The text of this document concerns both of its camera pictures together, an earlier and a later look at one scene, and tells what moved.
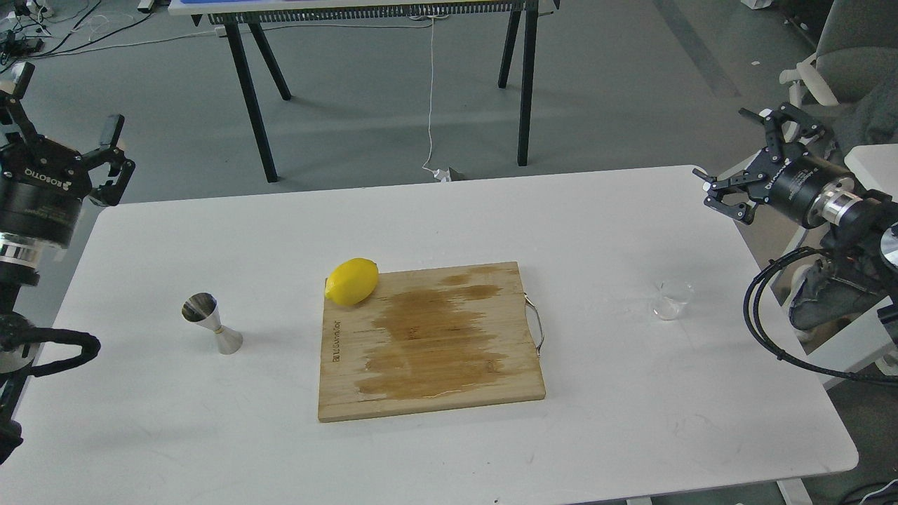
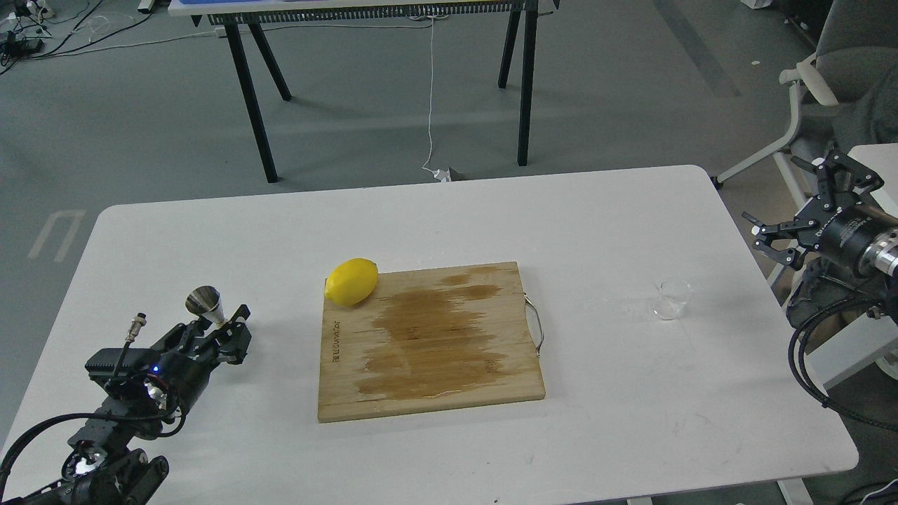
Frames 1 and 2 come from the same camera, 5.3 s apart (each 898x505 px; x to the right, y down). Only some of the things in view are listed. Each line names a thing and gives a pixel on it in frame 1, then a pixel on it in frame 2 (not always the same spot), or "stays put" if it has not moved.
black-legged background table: [236, 14] stays put
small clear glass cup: [670, 295] stays put
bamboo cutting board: [432, 339] stays put
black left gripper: [42, 185] -> [158, 382]
